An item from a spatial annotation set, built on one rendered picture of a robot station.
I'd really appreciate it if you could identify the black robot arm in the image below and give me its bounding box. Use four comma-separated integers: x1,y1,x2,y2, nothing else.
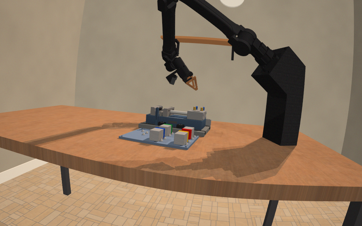
157,0,279,85

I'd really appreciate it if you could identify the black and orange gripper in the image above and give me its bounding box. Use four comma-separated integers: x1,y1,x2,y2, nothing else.
181,65,198,90

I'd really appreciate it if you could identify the white block with yellow end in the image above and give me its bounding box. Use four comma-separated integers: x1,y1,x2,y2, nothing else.
174,130,189,145

